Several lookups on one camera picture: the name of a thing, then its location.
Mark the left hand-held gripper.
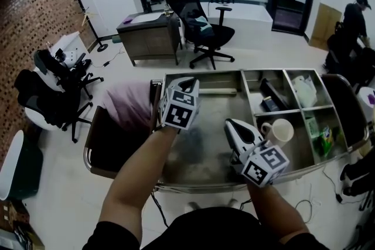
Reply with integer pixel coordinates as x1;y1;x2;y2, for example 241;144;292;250
158;76;202;130

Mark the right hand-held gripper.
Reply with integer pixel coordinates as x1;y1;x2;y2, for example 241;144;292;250
223;118;291;187

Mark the metal tray cart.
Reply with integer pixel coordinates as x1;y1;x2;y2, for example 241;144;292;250
83;69;370;194

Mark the white mug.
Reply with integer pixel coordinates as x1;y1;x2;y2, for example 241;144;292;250
260;118;295;149

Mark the black box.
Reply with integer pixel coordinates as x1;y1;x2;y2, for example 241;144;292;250
259;78;291;111

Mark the pale green carton box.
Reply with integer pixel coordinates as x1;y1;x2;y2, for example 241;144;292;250
304;117;320;138

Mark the white plastic bag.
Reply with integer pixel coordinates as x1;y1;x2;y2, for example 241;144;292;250
291;75;319;108

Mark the green packet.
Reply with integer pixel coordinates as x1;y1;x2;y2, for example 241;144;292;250
319;125;335;157

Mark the person's left forearm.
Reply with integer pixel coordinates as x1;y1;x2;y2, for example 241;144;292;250
98;125;181;232

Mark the person's right forearm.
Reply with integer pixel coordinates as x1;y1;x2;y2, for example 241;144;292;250
247;183;310;244

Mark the pink cloth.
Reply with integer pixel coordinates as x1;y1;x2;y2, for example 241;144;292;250
102;81;155;134

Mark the wooden cabinet desk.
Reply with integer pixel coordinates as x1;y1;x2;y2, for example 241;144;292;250
116;10;180;67

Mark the light teal cloth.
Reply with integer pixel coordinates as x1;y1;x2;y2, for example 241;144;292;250
189;15;212;36

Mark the white rectangular basin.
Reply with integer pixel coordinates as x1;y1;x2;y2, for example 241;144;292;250
130;12;163;24

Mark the person's white left shoe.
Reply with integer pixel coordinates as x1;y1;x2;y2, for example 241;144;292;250
185;201;203;214

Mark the black mesh office chair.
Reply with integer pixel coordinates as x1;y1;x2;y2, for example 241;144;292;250
169;0;236;70

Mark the black coat rack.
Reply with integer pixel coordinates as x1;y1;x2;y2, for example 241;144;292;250
67;0;108;53

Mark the white bathtub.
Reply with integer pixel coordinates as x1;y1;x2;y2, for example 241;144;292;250
207;2;273;29

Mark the person's black shirt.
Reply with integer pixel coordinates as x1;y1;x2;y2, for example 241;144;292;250
83;207;332;250

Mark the wooden clothes hanger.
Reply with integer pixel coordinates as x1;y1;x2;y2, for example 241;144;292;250
81;11;99;26

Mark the white side table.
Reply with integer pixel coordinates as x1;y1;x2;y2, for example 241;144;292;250
48;31;90;68

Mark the black white machine base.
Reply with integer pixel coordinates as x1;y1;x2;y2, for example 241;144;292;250
339;162;375;198

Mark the white round table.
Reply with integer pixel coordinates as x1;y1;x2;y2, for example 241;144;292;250
357;87;375;121

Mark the cardboard sheet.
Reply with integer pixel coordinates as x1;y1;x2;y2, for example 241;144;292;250
309;2;343;50

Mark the white round stool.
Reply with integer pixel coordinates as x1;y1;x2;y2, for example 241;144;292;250
23;105;59;131

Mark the dark green bin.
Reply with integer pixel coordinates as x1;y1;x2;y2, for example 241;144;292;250
8;137;44;200

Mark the white curved tub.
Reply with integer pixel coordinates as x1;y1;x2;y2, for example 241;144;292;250
0;129;24;201

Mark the cardboard box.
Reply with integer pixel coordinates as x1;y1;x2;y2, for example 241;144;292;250
0;198;45;250

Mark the black floor cable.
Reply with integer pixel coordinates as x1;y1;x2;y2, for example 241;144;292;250
151;191;171;228
322;169;343;203

